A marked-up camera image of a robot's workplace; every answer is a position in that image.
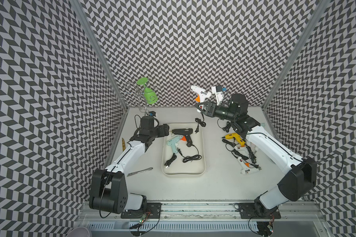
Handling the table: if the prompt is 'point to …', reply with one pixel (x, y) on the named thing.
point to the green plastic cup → (151, 96)
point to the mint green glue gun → (174, 142)
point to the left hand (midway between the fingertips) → (162, 128)
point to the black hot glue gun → (186, 132)
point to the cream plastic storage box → (183, 150)
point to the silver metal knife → (140, 171)
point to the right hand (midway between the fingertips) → (197, 107)
